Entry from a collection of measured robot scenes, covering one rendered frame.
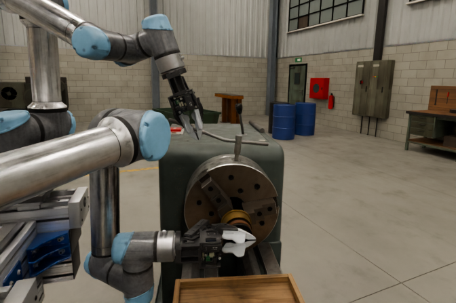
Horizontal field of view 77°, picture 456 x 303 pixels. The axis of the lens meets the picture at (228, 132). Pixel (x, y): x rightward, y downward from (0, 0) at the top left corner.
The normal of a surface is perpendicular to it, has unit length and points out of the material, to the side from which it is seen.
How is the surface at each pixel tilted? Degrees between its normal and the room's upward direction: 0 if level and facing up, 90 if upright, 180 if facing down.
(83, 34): 90
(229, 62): 90
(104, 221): 88
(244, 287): 0
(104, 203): 88
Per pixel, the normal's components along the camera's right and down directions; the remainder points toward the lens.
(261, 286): 0.01, -0.98
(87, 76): 0.39, 0.17
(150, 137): 0.93, 0.07
